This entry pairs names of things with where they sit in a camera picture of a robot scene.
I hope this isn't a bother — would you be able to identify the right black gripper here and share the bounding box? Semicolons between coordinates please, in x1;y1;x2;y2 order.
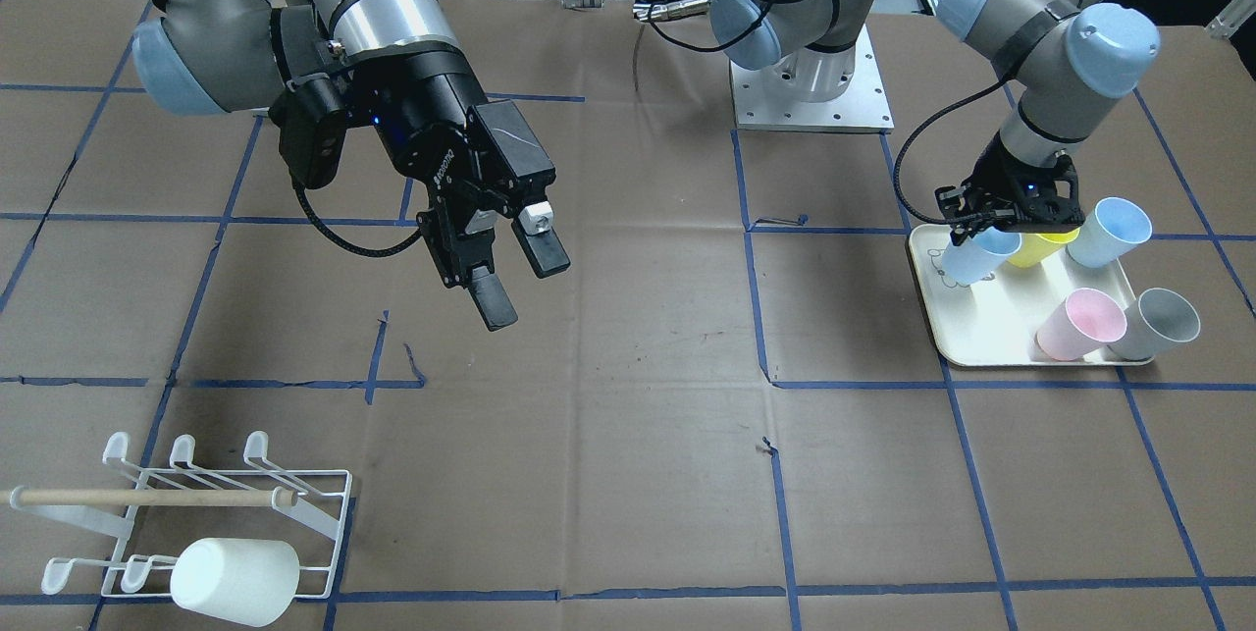
348;41;571;332

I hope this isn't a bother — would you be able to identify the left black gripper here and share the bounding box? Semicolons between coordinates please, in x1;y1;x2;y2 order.
936;137;1085;243

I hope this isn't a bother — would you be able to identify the light blue plastic cup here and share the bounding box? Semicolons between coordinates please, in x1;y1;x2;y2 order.
939;228;1022;287

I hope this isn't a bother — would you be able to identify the white plastic cup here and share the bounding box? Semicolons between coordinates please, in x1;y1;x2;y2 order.
171;538;300;627

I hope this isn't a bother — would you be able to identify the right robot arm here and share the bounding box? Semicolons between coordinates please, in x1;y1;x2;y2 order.
131;0;569;331

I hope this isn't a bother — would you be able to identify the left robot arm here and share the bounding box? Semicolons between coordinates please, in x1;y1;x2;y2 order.
708;0;1159;245

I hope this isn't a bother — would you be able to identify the yellow plastic cup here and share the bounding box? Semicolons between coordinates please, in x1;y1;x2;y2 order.
1009;229;1079;269

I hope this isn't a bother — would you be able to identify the pink plastic cup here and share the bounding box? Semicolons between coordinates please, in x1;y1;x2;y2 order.
1035;288;1127;361

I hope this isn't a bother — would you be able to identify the grey plastic cup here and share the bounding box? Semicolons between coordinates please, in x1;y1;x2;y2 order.
1109;288;1201;361

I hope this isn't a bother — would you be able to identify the cream plastic tray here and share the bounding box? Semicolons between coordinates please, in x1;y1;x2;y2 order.
908;225;1135;367

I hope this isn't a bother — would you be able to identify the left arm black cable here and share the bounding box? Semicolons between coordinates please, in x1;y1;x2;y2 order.
891;77;1017;225

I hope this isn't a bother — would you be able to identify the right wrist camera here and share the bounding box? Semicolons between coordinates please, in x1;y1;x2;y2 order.
268;73;350;189

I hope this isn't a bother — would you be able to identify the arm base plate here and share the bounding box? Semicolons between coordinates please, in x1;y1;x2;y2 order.
728;26;894;133

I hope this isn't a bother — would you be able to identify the white wire cup rack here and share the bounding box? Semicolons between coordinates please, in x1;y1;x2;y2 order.
3;431;355;603

